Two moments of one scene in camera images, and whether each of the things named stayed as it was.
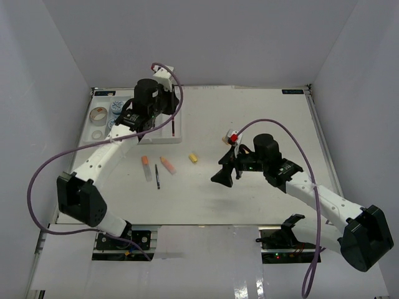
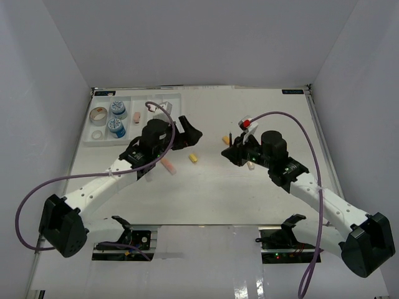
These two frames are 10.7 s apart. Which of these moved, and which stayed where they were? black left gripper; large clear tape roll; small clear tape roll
Moved: black left gripper
Stayed: small clear tape roll; large clear tape roll
